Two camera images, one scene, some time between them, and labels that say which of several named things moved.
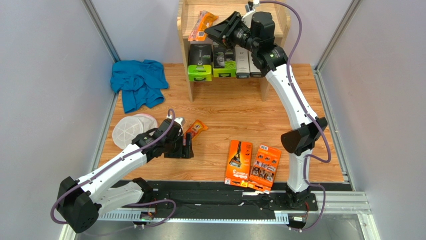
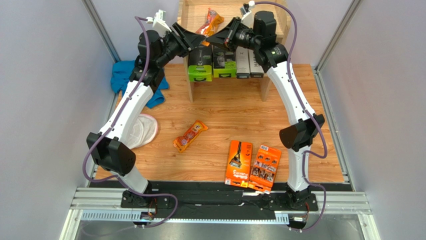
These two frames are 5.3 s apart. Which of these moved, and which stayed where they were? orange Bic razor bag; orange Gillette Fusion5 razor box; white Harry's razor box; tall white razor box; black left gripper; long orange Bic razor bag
Moved: long orange Bic razor bag; black left gripper
Stayed: orange Bic razor bag; white Harry's razor box; tall white razor box; orange Gillette Fusion5 razor box
